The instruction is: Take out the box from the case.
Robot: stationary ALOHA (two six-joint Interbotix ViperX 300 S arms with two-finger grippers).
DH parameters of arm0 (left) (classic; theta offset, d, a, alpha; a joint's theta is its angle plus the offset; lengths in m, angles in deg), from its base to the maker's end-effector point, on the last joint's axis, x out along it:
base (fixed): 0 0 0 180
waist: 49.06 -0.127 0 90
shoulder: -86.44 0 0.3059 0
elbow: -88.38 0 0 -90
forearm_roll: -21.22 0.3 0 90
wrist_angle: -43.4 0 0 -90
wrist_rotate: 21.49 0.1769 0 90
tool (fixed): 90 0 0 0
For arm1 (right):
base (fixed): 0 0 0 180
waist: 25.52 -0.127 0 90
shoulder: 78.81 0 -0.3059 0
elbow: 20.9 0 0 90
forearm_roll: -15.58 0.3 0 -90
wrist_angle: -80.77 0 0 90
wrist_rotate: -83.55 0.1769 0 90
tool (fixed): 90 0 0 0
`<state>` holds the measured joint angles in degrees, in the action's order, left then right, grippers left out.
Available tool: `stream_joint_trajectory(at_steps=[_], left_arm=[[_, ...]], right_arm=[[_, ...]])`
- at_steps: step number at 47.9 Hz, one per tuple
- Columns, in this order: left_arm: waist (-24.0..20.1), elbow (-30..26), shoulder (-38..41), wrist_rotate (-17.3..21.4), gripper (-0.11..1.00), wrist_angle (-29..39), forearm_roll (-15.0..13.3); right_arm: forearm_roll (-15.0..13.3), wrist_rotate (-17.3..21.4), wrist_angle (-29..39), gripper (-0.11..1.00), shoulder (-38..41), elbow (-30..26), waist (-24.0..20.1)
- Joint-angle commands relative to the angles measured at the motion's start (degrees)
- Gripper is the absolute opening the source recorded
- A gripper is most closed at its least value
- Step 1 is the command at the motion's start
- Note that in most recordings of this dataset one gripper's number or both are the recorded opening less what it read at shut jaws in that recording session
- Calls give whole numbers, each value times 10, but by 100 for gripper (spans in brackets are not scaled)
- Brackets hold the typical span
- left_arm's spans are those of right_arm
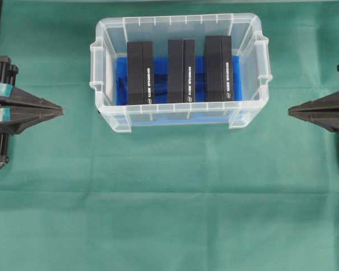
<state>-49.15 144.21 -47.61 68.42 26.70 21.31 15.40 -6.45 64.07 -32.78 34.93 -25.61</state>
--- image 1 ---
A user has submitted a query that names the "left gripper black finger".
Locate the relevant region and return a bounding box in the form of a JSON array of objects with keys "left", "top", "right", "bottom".
[
  {"left": 0, "top": 108, "right": 63, "bottom": 135},
  {"left": 0, "top": 83, "right": 62, "bottom": 110}
]

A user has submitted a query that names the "blue liner sheet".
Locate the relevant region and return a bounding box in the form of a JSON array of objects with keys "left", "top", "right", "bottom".
[{"left": 114, "top": 55, "right": 244, "bottom": 125}]

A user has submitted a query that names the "clear plastic storage bin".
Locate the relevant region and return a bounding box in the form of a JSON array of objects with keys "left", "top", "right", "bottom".
[{"left": 89, "top": 13, "right": 272, "bottom": 133}]

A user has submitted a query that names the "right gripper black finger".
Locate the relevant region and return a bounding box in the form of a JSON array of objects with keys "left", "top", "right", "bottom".
[
  {"left": 289, "top": 111, "right": 339, "bottom": 133},
  {"left": 288, "top": 91, "right": 339, "bottom": 115}
]

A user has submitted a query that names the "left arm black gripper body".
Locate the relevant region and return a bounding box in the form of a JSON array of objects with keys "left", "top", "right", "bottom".
[{"left": 0, "top": 55, "right": 20, "bottom": 167}]

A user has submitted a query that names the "green table cloth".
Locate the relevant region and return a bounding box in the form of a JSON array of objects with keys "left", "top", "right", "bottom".
[{"left": 0, "top": 1, "right": 339, "bottom": 270}]

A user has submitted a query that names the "black camera box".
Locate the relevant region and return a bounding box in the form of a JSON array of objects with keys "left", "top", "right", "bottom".
[
  {"left": 167, "top": 39, "right": 195, "bottom": 103},
  {"left": 127, "top": 41, "right": 155, "bottom": 105},
  {"left": 205, "top": 36, "right": 234, "bottom": 102}
]

